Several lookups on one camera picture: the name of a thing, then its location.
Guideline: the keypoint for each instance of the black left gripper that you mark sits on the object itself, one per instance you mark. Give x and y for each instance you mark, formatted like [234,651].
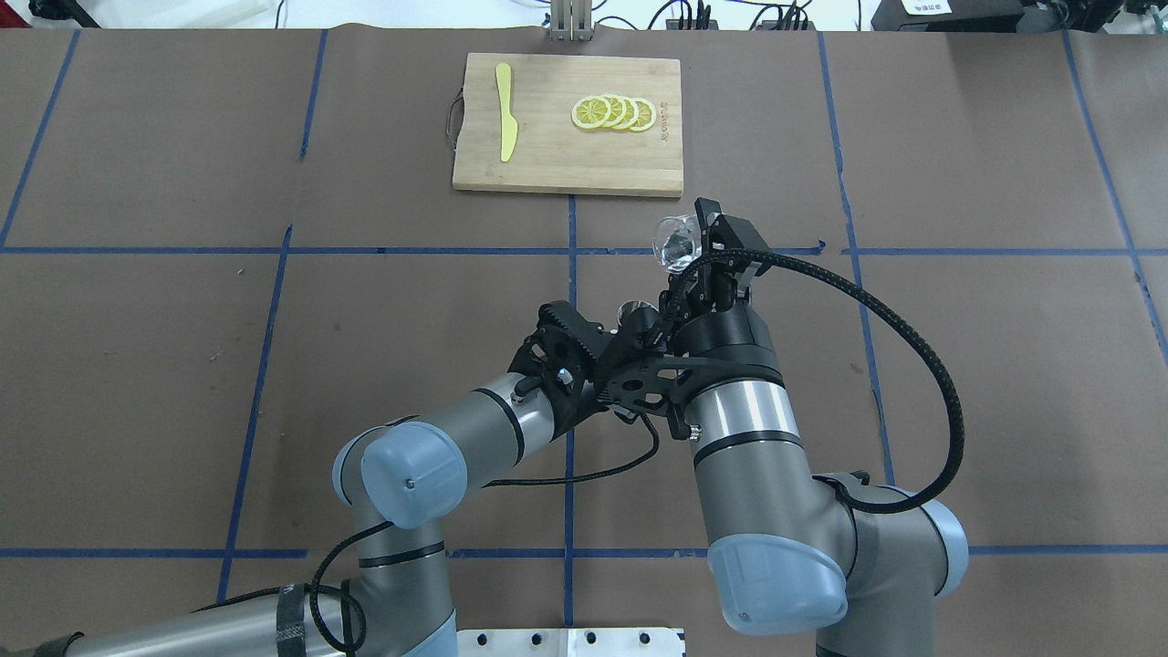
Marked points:
[568,400]

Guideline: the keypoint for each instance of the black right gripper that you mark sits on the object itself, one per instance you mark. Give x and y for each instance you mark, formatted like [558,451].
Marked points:
[727,336]

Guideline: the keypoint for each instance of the clear glass shaker cup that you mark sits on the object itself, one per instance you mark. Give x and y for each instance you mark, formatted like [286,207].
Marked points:
[677,242]

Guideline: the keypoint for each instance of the steel jigger measuring cup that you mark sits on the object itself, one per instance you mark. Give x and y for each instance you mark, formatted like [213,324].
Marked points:
[635,317]

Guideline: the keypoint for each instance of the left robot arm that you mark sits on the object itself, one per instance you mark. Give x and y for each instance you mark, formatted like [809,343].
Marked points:
[385,589]

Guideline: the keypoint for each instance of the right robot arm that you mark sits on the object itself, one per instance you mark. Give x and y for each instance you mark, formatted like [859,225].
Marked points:
[860,565]

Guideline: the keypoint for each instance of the lemon slice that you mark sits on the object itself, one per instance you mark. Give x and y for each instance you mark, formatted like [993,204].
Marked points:
[631,115]
[647,114]
[591,113]
[617,112]

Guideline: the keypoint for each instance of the bamboo cutting board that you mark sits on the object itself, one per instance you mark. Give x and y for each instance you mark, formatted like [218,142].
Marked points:
[552,155]

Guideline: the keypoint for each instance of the yellow plastic knife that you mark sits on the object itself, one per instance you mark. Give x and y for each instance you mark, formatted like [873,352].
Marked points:
[509,128]

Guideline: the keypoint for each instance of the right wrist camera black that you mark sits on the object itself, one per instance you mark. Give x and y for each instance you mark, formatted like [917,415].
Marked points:
[729,233]

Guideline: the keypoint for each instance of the aluminium camera frame post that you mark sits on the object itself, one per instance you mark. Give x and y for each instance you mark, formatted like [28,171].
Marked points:
[570,20]

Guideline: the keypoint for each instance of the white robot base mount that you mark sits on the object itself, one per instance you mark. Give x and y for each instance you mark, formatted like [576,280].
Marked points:
[623,641]

